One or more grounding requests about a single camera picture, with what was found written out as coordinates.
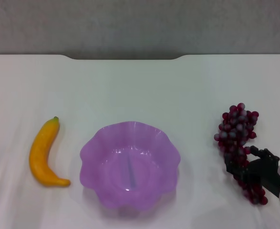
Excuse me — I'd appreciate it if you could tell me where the dark red grape bunch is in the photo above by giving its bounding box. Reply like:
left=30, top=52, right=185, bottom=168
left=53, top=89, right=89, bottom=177
left=213, top=103, right=268, bottom=205

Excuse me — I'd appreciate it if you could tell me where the purple wavy plastic bowl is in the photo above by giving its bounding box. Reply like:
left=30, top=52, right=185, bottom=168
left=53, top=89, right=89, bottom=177
left=79, top=121, right=181, bottom=212

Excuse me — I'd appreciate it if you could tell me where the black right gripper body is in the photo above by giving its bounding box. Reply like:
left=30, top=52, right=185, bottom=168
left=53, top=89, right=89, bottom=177
left=242, top=157, right=280, bottom=197

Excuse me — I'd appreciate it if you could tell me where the yellow plastic banana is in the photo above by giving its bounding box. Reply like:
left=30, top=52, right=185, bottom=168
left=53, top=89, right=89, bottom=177
left=29, top=116, right=72, bottom=187

